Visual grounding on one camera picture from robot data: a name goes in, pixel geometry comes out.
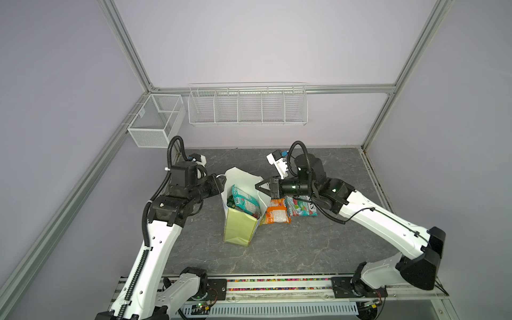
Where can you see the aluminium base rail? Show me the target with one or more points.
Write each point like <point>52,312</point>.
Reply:
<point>287,296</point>

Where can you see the orange Fox's candy bag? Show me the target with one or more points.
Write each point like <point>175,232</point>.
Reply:
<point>276,213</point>

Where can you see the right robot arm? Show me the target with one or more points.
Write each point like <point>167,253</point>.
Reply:
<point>420,250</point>

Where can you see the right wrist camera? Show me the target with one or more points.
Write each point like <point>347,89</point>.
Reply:
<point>278,159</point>

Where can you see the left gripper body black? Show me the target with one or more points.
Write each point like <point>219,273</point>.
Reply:
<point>209,187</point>

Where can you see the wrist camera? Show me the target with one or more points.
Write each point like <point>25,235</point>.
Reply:
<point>278,159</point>
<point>197,161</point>

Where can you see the Fox's mint blossom candy bag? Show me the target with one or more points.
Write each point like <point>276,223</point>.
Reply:
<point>300,206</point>

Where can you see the teal Fox's candy bag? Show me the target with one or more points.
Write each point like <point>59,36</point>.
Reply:
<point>244,202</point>

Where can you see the illustrated paper gift bag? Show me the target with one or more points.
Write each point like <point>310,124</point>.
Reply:
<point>239,226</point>

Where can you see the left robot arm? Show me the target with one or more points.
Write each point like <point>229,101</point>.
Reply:
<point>182,194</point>

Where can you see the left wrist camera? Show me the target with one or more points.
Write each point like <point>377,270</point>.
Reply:
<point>197,161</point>

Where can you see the long white wire basket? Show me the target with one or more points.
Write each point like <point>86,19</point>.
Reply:
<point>259,103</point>

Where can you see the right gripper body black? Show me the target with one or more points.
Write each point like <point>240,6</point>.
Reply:
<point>275,193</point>

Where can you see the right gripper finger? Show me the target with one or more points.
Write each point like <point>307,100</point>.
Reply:
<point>266,183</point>
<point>263,190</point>

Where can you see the white mesh box basket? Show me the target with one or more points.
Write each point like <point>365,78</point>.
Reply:
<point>157,121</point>

